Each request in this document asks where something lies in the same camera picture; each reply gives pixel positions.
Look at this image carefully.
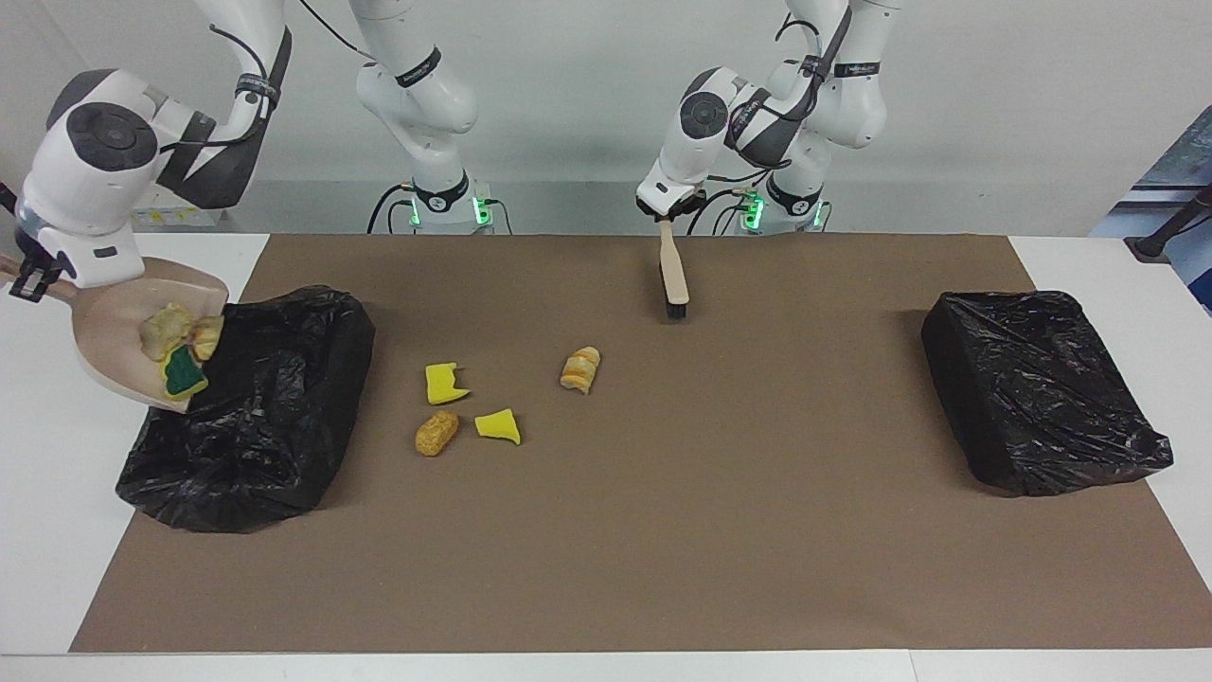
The brown table mat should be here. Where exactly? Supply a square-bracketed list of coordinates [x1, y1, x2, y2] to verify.
[68, 234, 1212, 655]

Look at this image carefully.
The black left base cable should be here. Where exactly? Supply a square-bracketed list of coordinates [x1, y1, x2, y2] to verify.
[686, 188, 751, 236]

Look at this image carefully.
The striped croissant toy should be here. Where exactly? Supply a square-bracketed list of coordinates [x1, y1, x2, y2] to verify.
[560, 346, 602, 395]

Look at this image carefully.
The black right base cable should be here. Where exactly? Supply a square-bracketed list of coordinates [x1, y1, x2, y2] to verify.
[366, 183, 418, 235]

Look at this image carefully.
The beige plastic dustpan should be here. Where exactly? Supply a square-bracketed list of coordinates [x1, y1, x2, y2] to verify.
[0, 254, 230, 415]

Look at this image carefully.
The pale bread toy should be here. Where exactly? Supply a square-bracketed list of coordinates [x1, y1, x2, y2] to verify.
[139, 302, 196, 363]

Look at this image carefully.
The brown nugget toy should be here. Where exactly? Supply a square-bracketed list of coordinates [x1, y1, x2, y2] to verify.
[415, 409, 461, 458]

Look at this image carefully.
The black stand foot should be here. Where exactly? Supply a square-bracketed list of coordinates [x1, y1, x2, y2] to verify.
[1124, 185, 1212, 264]

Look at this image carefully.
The beige brush with black bristles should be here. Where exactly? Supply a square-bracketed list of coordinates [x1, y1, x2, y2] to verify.
[657, 220, 691, 321]

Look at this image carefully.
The yellow and green sponge piece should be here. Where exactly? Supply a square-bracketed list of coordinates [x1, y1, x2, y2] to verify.
[158, 345, 210, 400]

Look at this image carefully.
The open black bag lined bin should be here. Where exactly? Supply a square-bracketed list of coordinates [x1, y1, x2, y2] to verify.
[116, 286, 377, 534]

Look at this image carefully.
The white box by wall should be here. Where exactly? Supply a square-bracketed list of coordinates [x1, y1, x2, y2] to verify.
[133, 182, 226, 228]

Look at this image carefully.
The taut black bag lined bin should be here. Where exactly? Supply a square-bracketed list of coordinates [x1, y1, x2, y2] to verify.
[921, 290, 1175, 498]

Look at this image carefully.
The small orange tan bread toy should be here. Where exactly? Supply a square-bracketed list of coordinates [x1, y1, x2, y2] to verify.
[188, 314, 226, 362]

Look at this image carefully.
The black base cable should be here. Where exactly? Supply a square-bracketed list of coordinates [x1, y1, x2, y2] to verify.
[686, 188, 751, 236]
[366, 183, 418, 235]

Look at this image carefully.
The blue grey background panel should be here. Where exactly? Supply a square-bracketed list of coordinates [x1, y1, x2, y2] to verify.
[1089, 104, 1212, 314]

